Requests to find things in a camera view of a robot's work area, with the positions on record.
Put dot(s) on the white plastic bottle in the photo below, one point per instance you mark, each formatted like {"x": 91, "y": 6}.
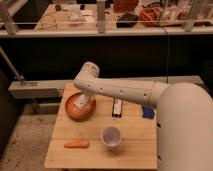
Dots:
{"x": 83, "y": 101}

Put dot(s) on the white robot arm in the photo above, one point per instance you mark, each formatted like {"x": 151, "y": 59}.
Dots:
{"x": 184, "y": 116}

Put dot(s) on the orange ceramic bowl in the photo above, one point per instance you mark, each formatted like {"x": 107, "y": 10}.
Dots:
{"x": 78, "y": 114}

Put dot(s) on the blue sponge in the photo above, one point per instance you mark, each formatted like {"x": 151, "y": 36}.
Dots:
{"x": 148, "y": 112}

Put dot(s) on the white paper cup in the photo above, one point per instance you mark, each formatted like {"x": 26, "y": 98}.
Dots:
{"x": 110, "y": 137}

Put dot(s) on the orange carrot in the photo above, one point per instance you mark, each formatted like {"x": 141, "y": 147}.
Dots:
{"x": 77, "y": 144}

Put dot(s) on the black bag on bench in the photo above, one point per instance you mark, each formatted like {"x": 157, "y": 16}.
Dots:
{"x": 127, "y": 20}

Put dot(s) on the orange box on bench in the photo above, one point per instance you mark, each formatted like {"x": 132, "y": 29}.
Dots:
{"x": 149, "y": 17}

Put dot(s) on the diagonal metal rod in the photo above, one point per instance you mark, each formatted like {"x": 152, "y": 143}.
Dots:
{"x": 17, "y": 75}

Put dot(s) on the metal frame post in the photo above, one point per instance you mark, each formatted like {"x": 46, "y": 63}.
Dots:
{"x": 101, "y": 16}

